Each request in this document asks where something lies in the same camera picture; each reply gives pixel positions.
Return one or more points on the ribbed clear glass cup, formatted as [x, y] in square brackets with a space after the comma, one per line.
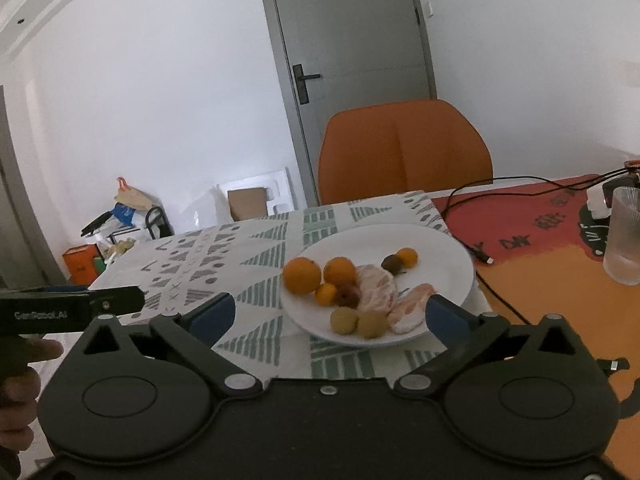
[622, 235]

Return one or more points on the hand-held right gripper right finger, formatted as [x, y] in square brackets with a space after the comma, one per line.
[445, 317]

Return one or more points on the brown cardboard box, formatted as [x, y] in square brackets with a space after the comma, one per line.
[247, 205]

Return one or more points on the black flat object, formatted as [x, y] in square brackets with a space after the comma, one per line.
[97, 222]

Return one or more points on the small mandarin orange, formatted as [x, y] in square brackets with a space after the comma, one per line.
[407, 257]
[326, 294]

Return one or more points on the dark red round fruit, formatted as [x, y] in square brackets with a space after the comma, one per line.
[391, 263]

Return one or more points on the white power adapter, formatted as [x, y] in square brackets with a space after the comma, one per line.
[597, 205]

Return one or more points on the black metal frame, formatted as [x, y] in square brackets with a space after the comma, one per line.
[148, 222]

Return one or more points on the red orange table mat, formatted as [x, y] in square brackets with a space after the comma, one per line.
[540, 280]

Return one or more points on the orange chair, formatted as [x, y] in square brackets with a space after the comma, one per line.
[400, 145]

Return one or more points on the peeled pomelo segment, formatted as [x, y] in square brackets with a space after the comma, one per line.
[412, 310]
[375, 292]

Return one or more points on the white plate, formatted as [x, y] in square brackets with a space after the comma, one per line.
[440, 260]

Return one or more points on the yellow-green round fruit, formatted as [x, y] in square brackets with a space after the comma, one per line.
[345, 320]

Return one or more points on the person's left hand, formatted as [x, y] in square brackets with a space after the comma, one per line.
[20, 405]

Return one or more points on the orange box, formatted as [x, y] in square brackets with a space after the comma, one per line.
[80, 265]

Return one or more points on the patterned white tablecloth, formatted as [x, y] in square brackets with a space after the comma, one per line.
[250, 245]

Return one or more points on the tan round fruit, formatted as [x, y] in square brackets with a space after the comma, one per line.
[371, 323]

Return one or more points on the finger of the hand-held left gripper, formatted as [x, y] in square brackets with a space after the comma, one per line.
[120, 299]
[65, 289]

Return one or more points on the white foam packaging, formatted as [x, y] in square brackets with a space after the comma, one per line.
[280, 190]

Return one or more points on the grey door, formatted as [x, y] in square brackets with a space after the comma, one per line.
[350, 35]

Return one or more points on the grey door frame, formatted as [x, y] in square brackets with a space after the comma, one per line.
[20, 200]

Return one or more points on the blue and white bag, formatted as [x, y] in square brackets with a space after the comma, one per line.
[125, 214]

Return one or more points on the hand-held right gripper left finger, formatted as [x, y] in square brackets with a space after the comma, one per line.
[212, 317]

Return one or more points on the small red fruit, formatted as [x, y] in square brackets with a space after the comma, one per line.
[347, 296]

